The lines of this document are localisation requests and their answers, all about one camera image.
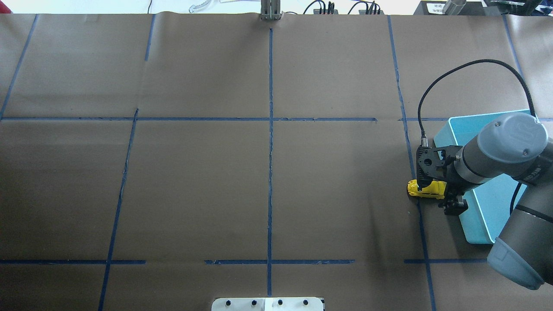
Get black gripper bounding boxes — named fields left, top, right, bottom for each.
left=442, top=162, right=469, bottom=216

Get yellow beetle toy car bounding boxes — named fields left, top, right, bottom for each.
left=407, top=179, right=447, bottom=200

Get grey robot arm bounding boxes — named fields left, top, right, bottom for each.
left=434, top=110, right=552, bottom=291

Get light blue plastic bin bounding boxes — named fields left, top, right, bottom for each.
left=434, top=109, right=552, bottom=244

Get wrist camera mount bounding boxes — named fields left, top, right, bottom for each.
left=416, top=145, right=462, bottom=184

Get white pillar mount base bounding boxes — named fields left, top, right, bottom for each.
left=211, top=297, right=325, bottom=311

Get aluminium frame post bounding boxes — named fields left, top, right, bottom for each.
left=259, top=0, right=283, bottom=20

